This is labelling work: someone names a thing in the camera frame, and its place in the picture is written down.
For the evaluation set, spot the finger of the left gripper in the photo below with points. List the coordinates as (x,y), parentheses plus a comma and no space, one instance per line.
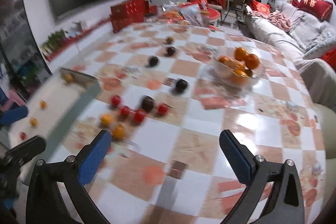
(13,115)
(23,153)

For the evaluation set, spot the grey sofa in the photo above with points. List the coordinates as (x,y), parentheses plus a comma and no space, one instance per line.
(304,39)

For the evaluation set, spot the red embroidered cushion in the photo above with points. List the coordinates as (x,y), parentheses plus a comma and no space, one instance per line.
(319,8)

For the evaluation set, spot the olive yellow tomato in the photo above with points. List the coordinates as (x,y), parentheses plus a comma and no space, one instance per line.
(43,104)

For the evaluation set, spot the red tomato row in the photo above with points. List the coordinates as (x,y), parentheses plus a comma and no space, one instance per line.
(124,111)
(115,101)
(139,116)

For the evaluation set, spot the red tomato row middle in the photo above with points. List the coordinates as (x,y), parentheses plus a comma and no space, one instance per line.
(124,111)

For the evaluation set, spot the white rectangular tray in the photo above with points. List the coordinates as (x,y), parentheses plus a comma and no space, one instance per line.
(64,124)

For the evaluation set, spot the tan round fruit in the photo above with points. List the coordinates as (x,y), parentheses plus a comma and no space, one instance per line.
(68,78)

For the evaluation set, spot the dark purple tomato far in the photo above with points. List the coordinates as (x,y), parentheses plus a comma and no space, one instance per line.
(170,51)

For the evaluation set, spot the pink blanket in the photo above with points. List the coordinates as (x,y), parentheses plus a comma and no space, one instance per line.
(280,21)

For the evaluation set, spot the red gift boxes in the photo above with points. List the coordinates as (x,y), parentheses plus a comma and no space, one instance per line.
(130,11)

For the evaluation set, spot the clear plastic bag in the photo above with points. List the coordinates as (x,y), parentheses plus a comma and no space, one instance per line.
(192,14)

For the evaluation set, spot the dark purple tomato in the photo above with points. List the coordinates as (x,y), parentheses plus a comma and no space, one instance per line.
(153,61)
(170,51)
(147,104)
(180,86)

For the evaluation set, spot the orange mandarin front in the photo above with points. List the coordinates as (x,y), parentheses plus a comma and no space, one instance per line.
(239,77)

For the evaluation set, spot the red tomato row left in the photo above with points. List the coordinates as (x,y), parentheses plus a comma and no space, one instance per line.
(115,101)

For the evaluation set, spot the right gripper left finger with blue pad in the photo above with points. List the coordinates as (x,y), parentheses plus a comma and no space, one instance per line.
(44,200)

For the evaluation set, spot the green potted plant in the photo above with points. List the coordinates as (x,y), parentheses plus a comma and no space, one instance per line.
(54,42)

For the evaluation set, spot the red cherry tomato front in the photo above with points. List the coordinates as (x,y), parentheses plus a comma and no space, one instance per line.
(23,135)

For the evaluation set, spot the orange mandarin top right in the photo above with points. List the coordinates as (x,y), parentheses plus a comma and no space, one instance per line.
(251,61)

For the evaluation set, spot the olive tomato far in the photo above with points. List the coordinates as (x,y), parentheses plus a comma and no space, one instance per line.
(169,40)

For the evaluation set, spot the dark purple tomato near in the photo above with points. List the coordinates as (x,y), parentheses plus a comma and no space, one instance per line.
(147,104)

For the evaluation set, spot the orange tomato middle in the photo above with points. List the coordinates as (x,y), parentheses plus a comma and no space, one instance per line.
(118,132)

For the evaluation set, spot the glass fruit bowl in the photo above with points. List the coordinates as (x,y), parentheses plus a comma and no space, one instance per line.
(238,67)

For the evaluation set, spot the orange mandarin top left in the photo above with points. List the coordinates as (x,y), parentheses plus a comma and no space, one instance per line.
(240,54)

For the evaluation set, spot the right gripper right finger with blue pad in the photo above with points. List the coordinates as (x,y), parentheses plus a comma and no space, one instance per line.
(285,201)

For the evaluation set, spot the glass display cabinet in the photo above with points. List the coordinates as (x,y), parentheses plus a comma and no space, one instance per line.
(23,60)

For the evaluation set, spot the dark purple tomato left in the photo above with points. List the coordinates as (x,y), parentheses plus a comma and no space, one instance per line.
(153,61)

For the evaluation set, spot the dark purple tomato centre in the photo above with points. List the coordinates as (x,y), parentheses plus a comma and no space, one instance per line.
(180,86)

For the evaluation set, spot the red tomato row right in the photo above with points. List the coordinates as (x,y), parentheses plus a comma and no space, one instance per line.
(139,116)

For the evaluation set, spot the red tomato beside purple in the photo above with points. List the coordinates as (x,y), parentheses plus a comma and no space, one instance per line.
(162,110)

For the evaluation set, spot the orange mandarin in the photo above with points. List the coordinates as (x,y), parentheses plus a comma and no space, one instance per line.
(240,54)
(239,77)
(251,61)

